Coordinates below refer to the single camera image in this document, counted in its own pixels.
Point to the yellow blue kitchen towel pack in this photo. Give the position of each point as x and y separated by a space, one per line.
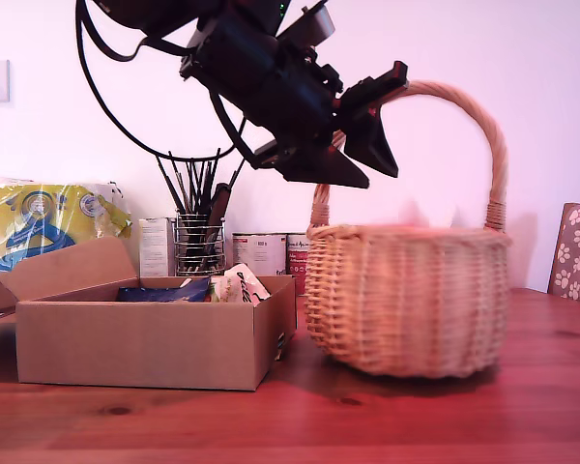
43 217

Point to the black thin sticks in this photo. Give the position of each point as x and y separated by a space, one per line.
193 193

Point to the white labelled tin can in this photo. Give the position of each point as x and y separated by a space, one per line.
258 251

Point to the white carton box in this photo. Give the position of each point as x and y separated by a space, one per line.
155 246

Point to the red and white tin can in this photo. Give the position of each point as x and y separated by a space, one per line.
299 261

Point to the brown cardboard box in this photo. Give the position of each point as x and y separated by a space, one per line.
135 343

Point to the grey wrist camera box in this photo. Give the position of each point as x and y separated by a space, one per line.
314 24

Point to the dark blue candy bag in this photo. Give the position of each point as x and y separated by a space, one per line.
164 292

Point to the white bag black script lettering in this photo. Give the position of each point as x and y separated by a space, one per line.
246 285

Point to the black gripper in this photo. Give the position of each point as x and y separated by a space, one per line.
270 92

